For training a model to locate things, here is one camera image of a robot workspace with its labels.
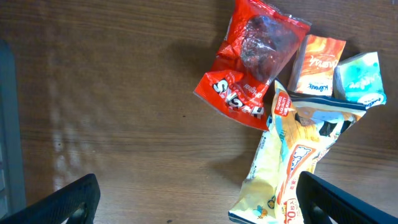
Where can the yellow snack bag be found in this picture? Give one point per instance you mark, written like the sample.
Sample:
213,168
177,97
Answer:
301,130

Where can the red snack bag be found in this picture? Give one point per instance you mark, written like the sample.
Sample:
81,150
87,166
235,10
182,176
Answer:
259,43

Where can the green tissue pack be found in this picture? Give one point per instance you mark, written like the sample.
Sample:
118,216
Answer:
358,79

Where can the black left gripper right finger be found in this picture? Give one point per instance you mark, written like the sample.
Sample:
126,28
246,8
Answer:
324,203

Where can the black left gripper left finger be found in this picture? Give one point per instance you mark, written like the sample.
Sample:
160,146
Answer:
74,203

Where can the orange tissue pack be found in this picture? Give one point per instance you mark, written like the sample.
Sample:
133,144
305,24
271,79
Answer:
315,64

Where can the grey plastic lattice basket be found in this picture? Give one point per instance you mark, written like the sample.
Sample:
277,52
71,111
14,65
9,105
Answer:
12,172

